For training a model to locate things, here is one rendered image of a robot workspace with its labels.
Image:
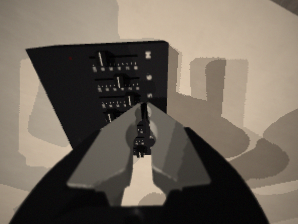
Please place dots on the black lighting desk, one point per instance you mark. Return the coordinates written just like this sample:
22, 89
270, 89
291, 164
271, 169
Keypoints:
87, 95

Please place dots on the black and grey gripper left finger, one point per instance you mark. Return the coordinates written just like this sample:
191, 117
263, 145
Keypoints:
101, 162

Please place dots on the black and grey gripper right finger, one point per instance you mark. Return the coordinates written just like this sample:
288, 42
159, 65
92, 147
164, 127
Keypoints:
182, 160

